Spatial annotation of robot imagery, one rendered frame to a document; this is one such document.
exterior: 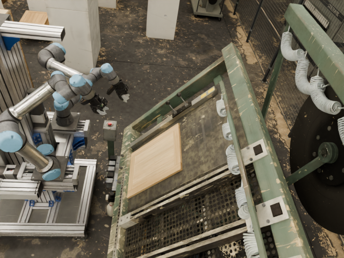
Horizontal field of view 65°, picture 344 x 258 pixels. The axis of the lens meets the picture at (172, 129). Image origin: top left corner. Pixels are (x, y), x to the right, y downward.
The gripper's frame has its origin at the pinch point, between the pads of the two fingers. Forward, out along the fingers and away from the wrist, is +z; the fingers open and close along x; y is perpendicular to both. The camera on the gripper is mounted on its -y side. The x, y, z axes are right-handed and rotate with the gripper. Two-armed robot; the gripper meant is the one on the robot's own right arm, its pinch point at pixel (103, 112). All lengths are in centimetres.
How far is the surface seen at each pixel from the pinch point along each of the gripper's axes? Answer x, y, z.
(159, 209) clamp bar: -43, 42, 40
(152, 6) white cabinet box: 334, -146, 179
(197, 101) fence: 40, 47, 37
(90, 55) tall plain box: 166, -177, 133
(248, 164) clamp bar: -16, 94, 2
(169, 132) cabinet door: 18, 26, 51
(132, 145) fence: 8, -12, 71
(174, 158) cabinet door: -6, 40, 43
